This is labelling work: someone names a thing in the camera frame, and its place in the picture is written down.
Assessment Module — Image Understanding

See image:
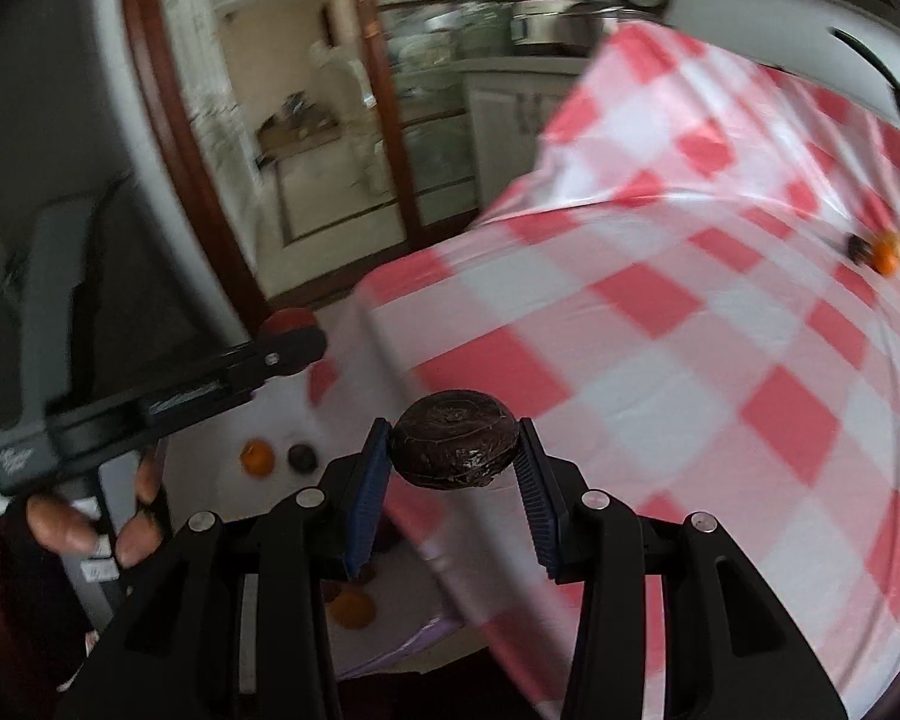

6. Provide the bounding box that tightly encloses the white purple-rimmed box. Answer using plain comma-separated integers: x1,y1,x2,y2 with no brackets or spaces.
164,376,464,678

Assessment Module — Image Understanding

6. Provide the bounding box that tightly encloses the small orange mandarin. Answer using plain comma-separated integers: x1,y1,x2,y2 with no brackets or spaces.
325,585,377,631

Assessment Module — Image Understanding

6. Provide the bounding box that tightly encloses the dark wrinkled fruit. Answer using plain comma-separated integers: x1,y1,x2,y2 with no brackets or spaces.
388,390,520,491
845,234,873,266

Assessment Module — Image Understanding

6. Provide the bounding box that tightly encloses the small red tomato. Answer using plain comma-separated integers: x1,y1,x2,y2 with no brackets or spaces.
258,307,318,338

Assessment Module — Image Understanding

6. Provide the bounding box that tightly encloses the medium orange mandarin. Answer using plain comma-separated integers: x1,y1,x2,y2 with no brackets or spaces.
868,231,900,278

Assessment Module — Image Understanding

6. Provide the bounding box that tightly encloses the large orange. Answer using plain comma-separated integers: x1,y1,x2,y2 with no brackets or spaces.
240,439,276,478

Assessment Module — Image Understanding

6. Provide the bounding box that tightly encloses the wooden door frame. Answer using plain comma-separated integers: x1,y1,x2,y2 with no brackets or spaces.
123,0,521,327

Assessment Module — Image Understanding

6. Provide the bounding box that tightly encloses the steel pot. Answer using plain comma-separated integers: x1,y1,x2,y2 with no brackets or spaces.
510,0,626,57

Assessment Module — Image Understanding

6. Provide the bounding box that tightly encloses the person left hand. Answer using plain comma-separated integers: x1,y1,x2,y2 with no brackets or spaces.
25,449,162,569

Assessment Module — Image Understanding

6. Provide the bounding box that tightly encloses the red white checkered tablecloth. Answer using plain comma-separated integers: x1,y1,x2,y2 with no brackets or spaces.
308,23,900,718

